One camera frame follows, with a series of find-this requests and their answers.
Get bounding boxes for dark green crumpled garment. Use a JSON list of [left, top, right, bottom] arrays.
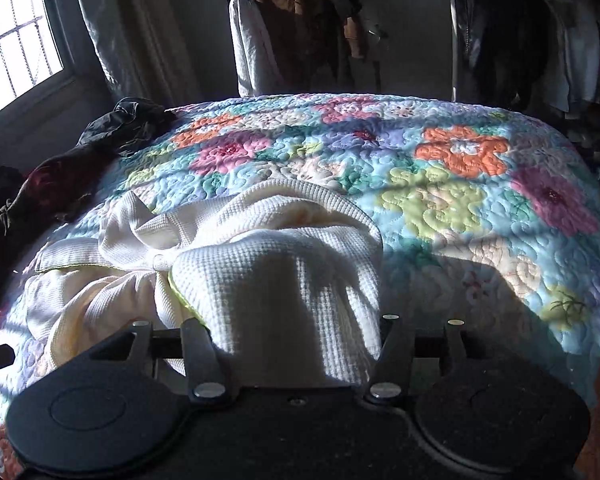
[[77, 97, 178, 158]]

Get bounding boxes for floral quilted bedspread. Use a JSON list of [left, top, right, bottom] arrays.
[[0, 92, 600, 480]]

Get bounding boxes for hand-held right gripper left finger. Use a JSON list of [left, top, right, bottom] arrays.
[[87, 317, 232, 406]]

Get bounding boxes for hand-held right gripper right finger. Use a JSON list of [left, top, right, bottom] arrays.
[[362, 312, 468, 404]]

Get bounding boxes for white hanging garment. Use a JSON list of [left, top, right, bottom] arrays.
[[229, 0, 287, 98]]

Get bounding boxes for white hanging shirt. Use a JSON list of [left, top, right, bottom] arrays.
[[542, 0, 600, 113]]

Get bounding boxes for olive crumpled garment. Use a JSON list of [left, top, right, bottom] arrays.
[[0, 165, 33, 311]]

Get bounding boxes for barred window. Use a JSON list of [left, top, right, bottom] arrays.
[[0, 0, 78, 126]]

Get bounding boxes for brown hanging garment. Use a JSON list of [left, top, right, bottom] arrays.
[[252, 0, 370, 93]]

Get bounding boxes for dark hanging clothes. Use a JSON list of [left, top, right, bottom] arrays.
[[452, 0, 553, 111]]

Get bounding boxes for cream waffle knit robe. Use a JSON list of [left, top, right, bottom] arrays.
[[25, 180, 385, 388]]

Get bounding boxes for pale curtain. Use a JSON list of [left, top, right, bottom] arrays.
[[70, 0, 201, 108]]

